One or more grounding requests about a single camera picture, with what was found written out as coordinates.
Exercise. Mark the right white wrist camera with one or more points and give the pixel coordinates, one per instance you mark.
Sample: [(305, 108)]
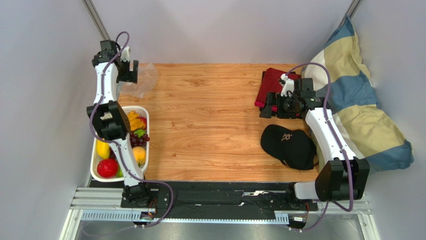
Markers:
[(287, 85)]

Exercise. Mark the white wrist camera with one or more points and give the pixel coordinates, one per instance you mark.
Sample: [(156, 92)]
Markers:
[(125, 54), (287, 85)]

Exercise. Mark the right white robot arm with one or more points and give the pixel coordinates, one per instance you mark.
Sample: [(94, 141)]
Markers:
[(344, 175)]

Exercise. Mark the yellow lemon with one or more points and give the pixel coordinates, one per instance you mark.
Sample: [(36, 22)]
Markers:
[(102, 149)]

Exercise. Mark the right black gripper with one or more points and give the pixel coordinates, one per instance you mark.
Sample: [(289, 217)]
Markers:
[(270, 104)]

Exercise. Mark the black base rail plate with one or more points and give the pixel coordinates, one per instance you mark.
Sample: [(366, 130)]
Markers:
[(190, 200)]

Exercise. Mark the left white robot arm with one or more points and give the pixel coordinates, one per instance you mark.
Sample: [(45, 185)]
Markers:
[(109, 122)]

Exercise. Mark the aluminium frame post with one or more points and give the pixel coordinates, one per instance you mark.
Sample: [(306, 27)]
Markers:
[(351, 10), (96, 19)]

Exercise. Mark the orange fried food piece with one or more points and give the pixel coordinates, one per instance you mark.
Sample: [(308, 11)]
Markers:
[(135, 123)]

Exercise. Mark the aluminium frame post left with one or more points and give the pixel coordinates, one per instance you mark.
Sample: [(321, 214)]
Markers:
[(96, 19)]

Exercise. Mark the folded red cloth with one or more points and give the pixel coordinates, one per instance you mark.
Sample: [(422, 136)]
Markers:
[(269, 83)]

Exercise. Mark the orange peach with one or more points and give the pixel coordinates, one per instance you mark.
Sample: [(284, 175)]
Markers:
[(139, 155)]

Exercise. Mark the white plastic fruit basket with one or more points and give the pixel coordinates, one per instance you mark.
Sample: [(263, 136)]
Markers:
[(95, 159)]

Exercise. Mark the clear zip top bag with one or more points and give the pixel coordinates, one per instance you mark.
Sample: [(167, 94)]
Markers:
[(147, 77)]

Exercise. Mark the purple grape bunch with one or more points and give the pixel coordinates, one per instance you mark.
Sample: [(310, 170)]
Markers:
[(139, 141)]

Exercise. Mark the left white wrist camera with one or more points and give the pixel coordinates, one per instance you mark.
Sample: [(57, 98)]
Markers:
[(125, 54)]

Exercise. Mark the green apple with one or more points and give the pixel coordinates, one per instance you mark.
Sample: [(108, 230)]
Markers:
[(119, 173)]

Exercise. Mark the blue yellow striped pillow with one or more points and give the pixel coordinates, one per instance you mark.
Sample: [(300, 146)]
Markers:
[(367, 130)]

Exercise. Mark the red yellow apple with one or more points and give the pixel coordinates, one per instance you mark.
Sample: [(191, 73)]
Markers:
[(144, 121)]

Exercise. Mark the black baseball cap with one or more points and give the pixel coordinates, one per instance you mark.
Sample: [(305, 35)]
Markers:
[(293, 148)]

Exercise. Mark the aluminium frame post right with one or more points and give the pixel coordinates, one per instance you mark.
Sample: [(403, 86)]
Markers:
[(351, 10)]

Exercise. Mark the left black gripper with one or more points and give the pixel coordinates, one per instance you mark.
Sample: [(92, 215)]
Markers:
[(131, 76)]

